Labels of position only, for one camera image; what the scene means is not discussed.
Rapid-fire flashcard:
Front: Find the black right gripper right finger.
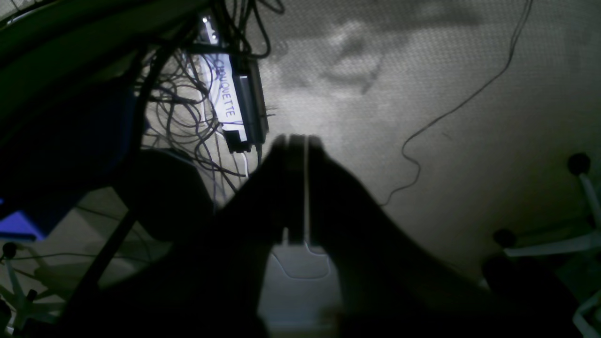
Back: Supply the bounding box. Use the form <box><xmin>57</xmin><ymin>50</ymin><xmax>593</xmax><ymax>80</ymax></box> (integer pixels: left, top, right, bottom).
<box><xmin>308</xmin><ymin>136</ymin><xmax>581</xmax><ymax>338</ymax></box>

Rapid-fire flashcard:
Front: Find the white chair base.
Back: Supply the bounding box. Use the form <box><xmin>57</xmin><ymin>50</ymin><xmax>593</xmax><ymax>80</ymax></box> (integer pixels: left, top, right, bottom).
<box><xmin>1</xmin><ymin>242</ymin><xmax>66</xmax><ymax>338</ymax></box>
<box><xmin>481</xmin><ymin>152</ymin><xmax>600</xmax><ymax>338</ymax></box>

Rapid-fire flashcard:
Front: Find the white left chair base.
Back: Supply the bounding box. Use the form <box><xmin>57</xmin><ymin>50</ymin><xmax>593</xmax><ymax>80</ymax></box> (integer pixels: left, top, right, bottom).
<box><xmin>1</xmin><ymin>242</ymin><xmax>66</xmax><ymax>338</ymax></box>

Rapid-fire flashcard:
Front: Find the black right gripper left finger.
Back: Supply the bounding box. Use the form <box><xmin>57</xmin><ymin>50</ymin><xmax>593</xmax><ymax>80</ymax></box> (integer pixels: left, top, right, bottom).
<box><xmin>62</xmin><ymin>135</ymin><xmax>287</xmax><ymax>338</ymax></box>

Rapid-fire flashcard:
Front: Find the thin black floor cable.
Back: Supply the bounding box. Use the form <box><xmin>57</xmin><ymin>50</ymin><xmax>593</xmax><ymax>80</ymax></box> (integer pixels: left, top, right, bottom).
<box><xmin>380</xmin><ymin>0</ymin><xmax>534</xmax><ymax>207</ymax></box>

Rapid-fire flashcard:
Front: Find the black power strip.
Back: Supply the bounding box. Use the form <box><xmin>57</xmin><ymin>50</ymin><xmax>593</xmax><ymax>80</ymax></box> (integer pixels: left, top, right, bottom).
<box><xmin>197</xmin><ymin>14</ymin><xmax>270</xmax><ymax>153</ymax></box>

